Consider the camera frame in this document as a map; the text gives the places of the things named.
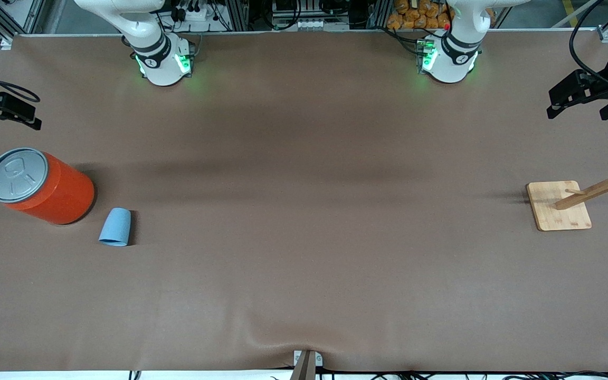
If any bag of orange snacks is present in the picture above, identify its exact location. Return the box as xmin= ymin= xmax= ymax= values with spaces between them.
xmin=387 ymin=0 xmax=495 ymax=31

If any wooden mug tree rack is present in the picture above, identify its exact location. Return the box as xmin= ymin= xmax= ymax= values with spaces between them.
xmin=526 ymin=145 xmax=608 ymax=232

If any light blue plastic cup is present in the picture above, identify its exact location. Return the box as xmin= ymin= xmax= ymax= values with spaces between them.
xmin=98 ymin=207 xmax=132 ymax=247

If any orange can with grey lid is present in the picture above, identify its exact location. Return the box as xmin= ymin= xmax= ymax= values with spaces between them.
xmin=0 ymin=147 xmax=96 ymax=226

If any brown table mat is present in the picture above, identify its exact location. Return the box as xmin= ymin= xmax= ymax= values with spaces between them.
xmin=0 ymin=29 xmax=608 ymax=373

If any white power strip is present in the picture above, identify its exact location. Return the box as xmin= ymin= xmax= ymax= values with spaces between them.
xmin=171 ymin=0 xmax=219 ymax=23

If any metal bracket with wooden strut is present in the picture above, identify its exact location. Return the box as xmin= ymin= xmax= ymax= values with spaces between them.
xmin=289 ymin=349 xmax=324 ymax=380

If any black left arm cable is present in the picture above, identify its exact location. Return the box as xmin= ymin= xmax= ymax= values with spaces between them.
xmin=569 ymin=0 xmax=608 ymax=90

